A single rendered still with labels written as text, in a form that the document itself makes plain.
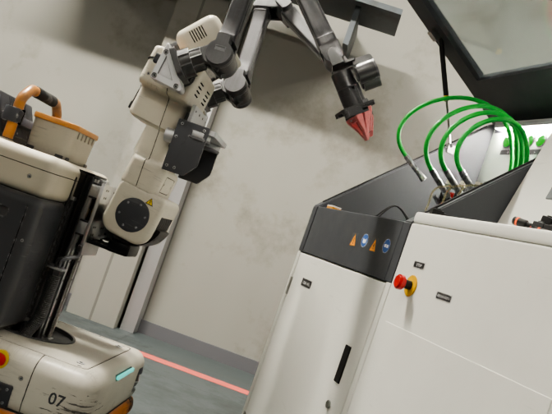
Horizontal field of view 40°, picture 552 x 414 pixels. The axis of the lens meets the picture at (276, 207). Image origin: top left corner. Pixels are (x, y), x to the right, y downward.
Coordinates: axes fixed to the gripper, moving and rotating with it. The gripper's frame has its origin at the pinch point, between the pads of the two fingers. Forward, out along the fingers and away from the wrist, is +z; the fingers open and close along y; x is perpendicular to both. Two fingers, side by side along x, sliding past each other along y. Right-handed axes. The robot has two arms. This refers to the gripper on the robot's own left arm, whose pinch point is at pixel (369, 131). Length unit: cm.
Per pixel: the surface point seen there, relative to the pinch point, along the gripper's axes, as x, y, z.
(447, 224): -4, -58, 53
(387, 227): 8, -34, 42
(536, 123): -50, 7, 16
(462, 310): 2, -68, 74
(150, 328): 152, 201, -19
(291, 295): 43, 11, 39
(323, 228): 25.4, 1.4, 24.7
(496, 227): -11, -73, 62
